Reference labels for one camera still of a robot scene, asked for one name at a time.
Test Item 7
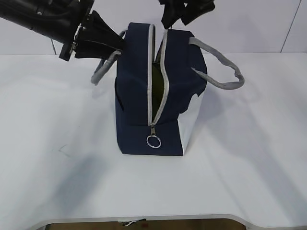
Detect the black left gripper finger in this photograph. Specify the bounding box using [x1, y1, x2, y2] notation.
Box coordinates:
[74, 42, 121, 59]
[80, 11, 124, 49]

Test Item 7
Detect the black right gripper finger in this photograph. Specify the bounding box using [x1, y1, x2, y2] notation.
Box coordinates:
[180, 0, 215, 25]
[159, 0, 189, 28]

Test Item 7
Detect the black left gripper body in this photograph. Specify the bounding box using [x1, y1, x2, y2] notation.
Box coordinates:
[59, 0, 94, 61]

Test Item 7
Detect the navy blue lunch bag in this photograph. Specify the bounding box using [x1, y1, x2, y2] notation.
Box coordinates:
[91, 23, 245, 156]

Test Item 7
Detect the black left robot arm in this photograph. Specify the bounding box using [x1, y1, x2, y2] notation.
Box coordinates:
[0, 0, 124, 61]

